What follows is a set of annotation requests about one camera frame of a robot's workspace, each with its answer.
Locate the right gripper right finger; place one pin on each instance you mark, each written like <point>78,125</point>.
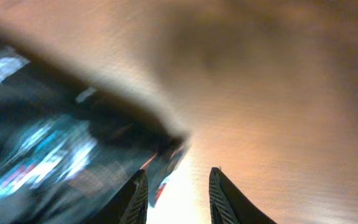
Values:
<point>228,205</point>

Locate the black orange patterned jersey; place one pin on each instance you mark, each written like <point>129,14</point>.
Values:
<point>63,153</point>

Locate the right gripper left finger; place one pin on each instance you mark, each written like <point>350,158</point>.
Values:
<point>128,206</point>

